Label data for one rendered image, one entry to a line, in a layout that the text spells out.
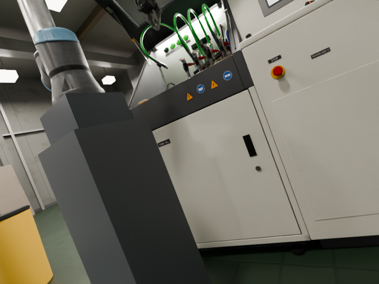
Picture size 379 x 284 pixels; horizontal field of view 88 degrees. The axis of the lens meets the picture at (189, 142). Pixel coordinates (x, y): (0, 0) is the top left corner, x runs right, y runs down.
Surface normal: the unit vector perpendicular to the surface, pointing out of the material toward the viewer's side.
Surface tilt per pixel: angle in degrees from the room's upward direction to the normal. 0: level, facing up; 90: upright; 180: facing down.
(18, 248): 93
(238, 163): 90
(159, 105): 90
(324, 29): 90
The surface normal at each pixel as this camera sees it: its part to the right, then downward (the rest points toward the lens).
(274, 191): -0.41, 0.19
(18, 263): 0.71, -0.19
